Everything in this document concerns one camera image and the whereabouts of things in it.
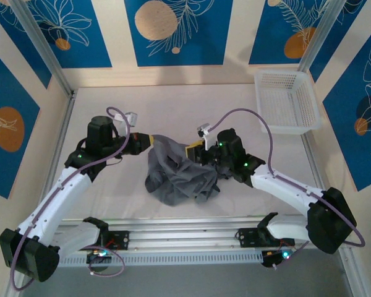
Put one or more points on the blue poster orange circle fern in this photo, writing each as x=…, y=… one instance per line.
x=266, y=37

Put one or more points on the white plastic mesh basket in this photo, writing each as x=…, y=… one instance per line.
x=284, y=102

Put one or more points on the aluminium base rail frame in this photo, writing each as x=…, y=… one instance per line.
x=185, y=235

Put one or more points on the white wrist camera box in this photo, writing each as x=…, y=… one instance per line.
x=204, y=127
x=132, y=119

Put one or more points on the blue leaf-pattern wall picture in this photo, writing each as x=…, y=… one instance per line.
x=204, y=46

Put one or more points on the blue poster small orange circle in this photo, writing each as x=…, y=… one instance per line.
x=80, y=46

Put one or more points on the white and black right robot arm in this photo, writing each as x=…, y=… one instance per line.
x=284, y=188

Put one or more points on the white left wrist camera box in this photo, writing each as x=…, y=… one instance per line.
x=132, y=119

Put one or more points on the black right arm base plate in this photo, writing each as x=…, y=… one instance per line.
x=247, y=238

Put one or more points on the black control board green light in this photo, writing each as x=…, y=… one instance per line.
x=278, y=258
x=100, y=254

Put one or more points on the blue poster white flower lines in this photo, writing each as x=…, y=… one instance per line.
x=29, y=49
x=334, y=40

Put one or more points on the blue poster large orange circle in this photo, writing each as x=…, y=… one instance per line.
x=6, y=173

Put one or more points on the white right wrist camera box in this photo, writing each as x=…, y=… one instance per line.
x=204, y=127

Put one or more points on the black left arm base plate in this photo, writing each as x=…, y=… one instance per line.
x=120, y=239

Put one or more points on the grey t-shirt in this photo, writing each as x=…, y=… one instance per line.
x=179, y=179

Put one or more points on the blue poster dark circle flower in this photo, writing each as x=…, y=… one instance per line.
x=358, y=139

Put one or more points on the aluminium corner post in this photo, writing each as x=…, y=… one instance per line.
x=321, y=31
x=45, y=49

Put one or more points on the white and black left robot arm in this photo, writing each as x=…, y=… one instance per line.
x=58, y=198

